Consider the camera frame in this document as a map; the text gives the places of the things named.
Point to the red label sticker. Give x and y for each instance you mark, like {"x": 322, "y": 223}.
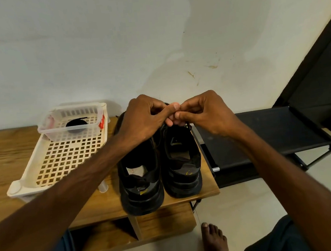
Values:
{"x": 101, "y": 122}

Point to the small white plastic basket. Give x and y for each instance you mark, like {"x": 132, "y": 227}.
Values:
{"x": 53, "y": 135}

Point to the person's left hand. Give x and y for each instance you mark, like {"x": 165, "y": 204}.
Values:
{"x": 144, "y": 117}

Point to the large white plastic tray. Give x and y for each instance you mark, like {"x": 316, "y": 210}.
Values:
{"x": 62, "y": 162}

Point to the black shoe rack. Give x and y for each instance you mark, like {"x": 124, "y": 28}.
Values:
{"x": 265, "y": 138}

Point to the person's right hand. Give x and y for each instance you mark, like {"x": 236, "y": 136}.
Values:
{"x": 210, "y": 113}

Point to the person's blue shorts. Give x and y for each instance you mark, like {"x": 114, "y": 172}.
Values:
{"x": 274, "y": 240}

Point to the black shoelaces bundle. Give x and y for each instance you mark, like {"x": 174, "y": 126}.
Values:
{"x": 76, "y": 122}

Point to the low wooden table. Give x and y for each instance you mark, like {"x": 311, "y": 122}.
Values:
{"x": 1, "y": 164}

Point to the person's left forearm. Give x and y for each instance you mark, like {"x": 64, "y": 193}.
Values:
{"x": 46, "y": 215}

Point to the dark door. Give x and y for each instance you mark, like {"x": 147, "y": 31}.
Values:
{"x": 320, "y": 78}

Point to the person's right forearm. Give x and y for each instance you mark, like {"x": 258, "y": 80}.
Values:
{"x": 301, "y": 190}

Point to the black shoe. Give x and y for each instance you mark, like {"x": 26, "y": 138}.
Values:
{"x": 141, "y": 192}
{"x": 181, "y": 174}

